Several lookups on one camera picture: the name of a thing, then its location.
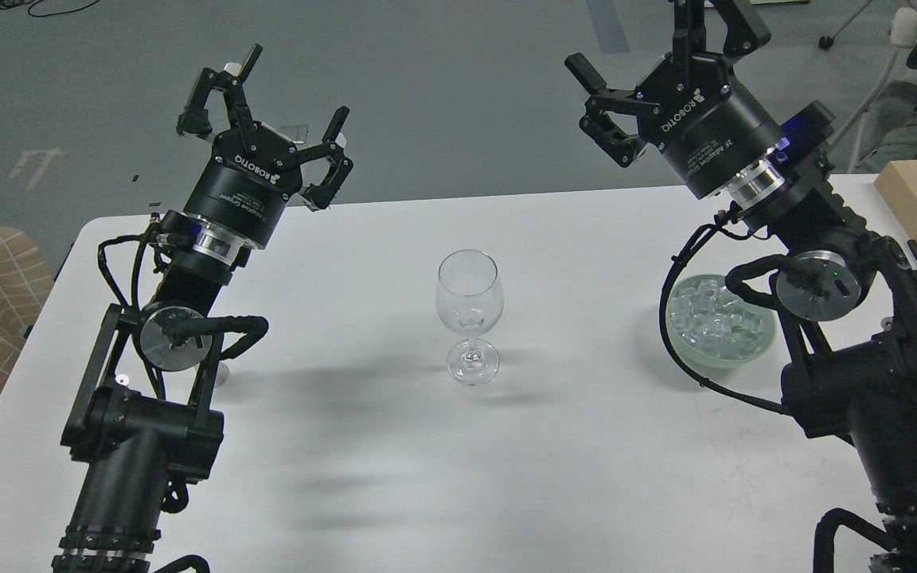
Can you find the black floor cables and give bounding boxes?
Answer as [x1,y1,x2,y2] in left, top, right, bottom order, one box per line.
[0,0,101,34]

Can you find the clear wine glass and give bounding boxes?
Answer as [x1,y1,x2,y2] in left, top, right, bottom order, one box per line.
[435,249,505,387]

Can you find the green bowl of ice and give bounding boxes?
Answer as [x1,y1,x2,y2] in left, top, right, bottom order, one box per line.
[665,275,778,369]

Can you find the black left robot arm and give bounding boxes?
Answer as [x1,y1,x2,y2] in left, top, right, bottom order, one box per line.
[51,45,353,572]

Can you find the white office chair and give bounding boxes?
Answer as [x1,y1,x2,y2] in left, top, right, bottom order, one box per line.
[818,0,917,173]

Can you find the steel jigger measuring cup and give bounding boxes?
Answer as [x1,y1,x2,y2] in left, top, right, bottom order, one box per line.
[214,361,230,388]

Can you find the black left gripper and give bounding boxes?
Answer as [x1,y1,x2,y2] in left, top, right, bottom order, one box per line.
[176,44,353,250]

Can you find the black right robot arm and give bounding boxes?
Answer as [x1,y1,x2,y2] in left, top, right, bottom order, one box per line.
[565,1,917,572]

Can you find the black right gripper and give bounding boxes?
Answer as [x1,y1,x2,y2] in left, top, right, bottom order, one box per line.
[564,0,791,201]

